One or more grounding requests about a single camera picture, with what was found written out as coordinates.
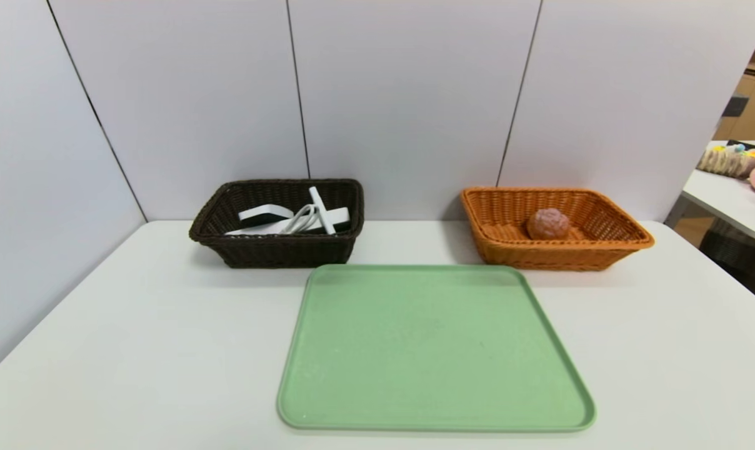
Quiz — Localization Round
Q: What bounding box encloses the orange wicker basket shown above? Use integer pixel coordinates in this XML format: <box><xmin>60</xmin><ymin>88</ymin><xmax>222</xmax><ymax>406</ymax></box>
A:
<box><xmin>460</xmin><ymin>187</ymin><xmax>656</xmax><ymax>272</ymax></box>

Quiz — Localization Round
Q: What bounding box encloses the white rounded plastic box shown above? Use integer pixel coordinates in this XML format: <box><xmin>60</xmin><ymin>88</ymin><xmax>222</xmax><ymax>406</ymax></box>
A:
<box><xmin>237</xmin><ymin>204</ymin><xmax>294</xmax><ymax>229</ymax></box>

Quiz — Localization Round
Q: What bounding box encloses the white marker pen black tip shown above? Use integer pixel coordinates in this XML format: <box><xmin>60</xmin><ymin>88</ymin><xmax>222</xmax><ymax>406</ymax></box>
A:
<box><xmin>308</xmin><ymin>186</ymin><xmax>337</xmax><ymax>236</ymax></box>

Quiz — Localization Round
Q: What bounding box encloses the white background table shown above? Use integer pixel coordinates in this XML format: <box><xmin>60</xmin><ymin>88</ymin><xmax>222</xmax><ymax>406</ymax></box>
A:
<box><xmin>665</xmin><ymin>140</ymin><xmax>755</xmax><ymax>246</ymax></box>

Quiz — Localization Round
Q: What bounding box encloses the light green plastic tray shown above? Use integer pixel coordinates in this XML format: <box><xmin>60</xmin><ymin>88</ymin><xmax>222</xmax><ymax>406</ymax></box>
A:
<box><xmin>276</xmin><ymin>264</ymin><xmax>597</xmax><ymax>433</ymax></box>

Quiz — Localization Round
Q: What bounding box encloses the dark brown wicker basket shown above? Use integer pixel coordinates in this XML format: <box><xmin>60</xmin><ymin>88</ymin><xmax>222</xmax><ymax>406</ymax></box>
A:
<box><xmin>188</xmin><ymin>178</ymin><xmax>364</xmax><ymax>269</ymax></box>

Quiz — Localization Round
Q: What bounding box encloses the tan plush toy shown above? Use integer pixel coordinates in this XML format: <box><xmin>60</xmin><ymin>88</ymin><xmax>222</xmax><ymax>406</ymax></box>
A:
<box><xmin>696</xmin><ymin>146</ymin><xmax>755</xmax><ymax>181</ymax></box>

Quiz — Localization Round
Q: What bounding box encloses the white power strip with cable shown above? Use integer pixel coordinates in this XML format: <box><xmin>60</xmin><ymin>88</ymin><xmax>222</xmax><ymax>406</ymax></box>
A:
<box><xmin>224</xmin><ymin>204</ymin><xmax>351</xmax><ymax>237</ymax></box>

